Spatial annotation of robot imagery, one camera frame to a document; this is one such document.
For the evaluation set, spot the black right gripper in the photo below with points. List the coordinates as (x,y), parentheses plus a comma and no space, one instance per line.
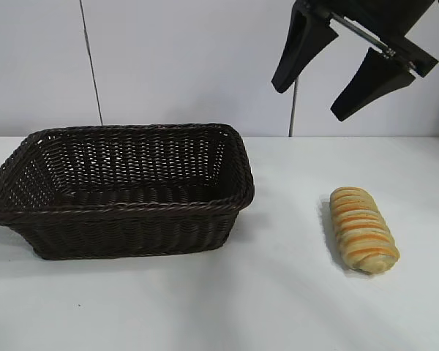
(384,18)

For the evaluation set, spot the long striped bread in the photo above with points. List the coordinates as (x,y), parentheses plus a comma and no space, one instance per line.
(362,234)

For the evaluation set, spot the dark brown wicker basket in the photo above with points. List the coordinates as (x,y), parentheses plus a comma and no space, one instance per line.
(131,223)

